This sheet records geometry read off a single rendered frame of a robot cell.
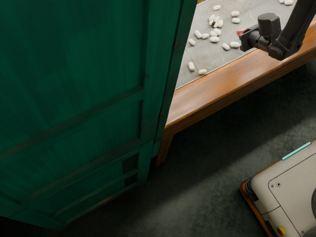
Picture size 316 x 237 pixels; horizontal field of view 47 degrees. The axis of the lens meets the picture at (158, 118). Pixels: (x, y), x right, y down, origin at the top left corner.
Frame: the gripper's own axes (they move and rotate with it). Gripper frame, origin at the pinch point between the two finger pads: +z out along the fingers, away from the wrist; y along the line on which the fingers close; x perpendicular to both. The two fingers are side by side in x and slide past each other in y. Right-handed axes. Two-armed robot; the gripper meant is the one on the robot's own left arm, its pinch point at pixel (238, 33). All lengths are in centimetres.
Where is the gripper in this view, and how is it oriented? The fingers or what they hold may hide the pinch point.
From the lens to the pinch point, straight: 142.9
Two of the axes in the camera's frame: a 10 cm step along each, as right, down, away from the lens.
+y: -8.6, 4.6, -2.2
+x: 2.8, 7.9, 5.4
